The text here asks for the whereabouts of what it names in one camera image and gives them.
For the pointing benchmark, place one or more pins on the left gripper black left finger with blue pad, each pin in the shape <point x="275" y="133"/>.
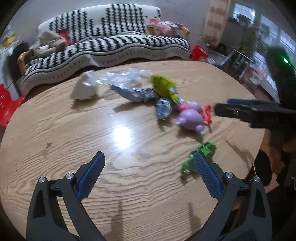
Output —
<point x="45" y="220"/>

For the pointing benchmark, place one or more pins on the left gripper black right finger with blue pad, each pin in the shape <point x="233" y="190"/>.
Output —
<point x="242" y="211"/>

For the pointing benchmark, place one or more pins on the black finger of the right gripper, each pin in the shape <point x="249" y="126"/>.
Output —
<point x="235" y="108"/>

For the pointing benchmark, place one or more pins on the pink purple pig toy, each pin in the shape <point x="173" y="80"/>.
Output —
<point x="190" y="117"/>

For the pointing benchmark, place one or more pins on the green toy car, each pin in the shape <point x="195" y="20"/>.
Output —
<point x="198" y="159"/>

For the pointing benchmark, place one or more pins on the black round trash bin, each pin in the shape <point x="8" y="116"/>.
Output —
<point x="262" y="167"/>

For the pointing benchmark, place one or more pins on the red plastic toy piece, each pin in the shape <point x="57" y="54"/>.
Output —
<point x="207" y="114"/>

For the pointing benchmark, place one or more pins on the green potted plant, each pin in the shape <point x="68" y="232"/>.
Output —
<point x="253" y="38"/>

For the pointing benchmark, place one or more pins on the red bag on floor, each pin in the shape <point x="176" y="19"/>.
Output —
<point x="198" y="53"/>

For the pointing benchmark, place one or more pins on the small crumpled foil ball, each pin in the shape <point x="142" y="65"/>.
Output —
<point x="163" y="108"/>

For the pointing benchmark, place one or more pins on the yellow green snack bag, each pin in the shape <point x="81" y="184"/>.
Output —
<point x="165" y="87"/>

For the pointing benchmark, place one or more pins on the crumpled silver blue foil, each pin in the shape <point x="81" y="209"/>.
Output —
<point x="135" y="94"/>

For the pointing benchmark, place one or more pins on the beige patterned curtain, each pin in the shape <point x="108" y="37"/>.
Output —
<point x="215" y="21"/>

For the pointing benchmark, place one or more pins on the clear crumpled plastic bag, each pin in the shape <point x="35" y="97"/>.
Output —
<point x="133" y="77"/>

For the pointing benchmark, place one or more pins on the red plastic child chair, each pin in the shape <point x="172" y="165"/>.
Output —
<point x="8" y="106"/>

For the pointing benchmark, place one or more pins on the pink cartoon pillow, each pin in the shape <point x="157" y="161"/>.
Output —
<point x="159" y="27"/>

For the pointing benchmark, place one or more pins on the crumpled white paper ball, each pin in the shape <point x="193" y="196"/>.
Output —
<point x="86" y="87"/>

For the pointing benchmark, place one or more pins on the black white striped sofa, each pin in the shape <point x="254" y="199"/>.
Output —
<point x="101" y="36"/>

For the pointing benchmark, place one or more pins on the brown plush toy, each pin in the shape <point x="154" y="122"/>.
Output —
<point x="47" y="43"/>

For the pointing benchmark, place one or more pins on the metal frame rack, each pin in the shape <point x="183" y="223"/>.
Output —
<point x="238" y="61"/>

